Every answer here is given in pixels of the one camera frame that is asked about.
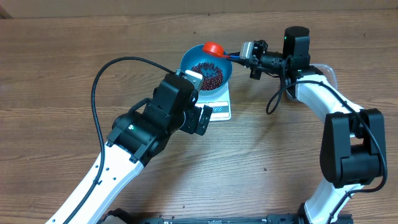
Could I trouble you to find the white kitchen scale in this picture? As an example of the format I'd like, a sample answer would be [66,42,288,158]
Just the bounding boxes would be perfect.
[196,82,232,122]

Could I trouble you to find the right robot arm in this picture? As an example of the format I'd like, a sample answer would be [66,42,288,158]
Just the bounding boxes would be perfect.
[227,26,387,223]

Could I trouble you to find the orange measuring scoop blue handle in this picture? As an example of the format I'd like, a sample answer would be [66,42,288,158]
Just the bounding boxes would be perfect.
[202,42,239,59]

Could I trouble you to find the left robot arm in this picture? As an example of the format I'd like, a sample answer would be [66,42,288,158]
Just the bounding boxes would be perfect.
[48,70,213,223]

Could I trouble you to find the blue bowl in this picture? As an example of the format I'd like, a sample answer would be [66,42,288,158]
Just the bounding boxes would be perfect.
[180,44,233,88]

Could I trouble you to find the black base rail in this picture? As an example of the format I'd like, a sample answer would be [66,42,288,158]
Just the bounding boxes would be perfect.
[99,207,354,224]

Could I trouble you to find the red beans in bowl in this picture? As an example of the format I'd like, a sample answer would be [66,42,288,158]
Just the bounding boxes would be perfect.
[192,62,223,91]

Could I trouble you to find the clear plastic container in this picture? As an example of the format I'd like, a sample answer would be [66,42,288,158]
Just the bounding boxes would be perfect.
[286,63,338,90]

